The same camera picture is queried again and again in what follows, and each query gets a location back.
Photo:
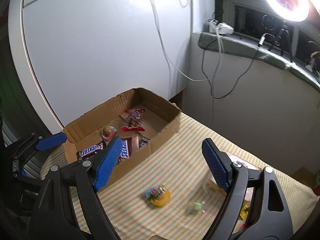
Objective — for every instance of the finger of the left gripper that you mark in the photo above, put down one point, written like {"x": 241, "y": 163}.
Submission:
{"x": 24, "y": 149}

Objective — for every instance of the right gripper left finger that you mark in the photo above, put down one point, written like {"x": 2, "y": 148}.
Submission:
{"x": 54, "y": 216}

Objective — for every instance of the Snickers bar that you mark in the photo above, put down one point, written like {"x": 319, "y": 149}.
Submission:
{"x": 125, "y": 149}
{"x": 91, "y": 150}

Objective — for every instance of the brown chocolate egg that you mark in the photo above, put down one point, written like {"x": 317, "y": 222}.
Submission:
{"x": 108, "y": 132}

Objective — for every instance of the red-wrapped dark candy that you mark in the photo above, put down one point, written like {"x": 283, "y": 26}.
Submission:
{"x": 135, "y": 142}
{"x": 133, "y": 122}

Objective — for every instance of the small black candy packet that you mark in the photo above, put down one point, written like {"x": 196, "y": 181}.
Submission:
{"x": 143, "y": 142}

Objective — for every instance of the yellow candy packet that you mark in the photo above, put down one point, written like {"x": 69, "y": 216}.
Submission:
{"x": 244, "y": 210}

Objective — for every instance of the small green candy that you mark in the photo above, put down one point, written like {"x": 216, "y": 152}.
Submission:
{"x": 197, "y": 207}

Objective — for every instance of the yellow toy egg snack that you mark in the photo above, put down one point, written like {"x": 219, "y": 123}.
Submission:
{"x": 158, "y": 196}

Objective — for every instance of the brown cardboard box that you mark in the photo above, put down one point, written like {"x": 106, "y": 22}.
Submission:
{"x": 161, "y": 121}

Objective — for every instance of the white wardrobe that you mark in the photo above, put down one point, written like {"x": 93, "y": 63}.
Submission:
{"x": 72, "y": 55}

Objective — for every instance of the potted spider plant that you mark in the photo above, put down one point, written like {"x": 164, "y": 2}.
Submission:
{"x": 312, "y": 64}

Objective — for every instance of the white plug connector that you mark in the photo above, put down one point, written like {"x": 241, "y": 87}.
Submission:
{"x": 262, "y": 39}

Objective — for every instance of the white power adapter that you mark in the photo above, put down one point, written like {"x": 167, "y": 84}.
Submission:
{"x": 220, "y": 27}

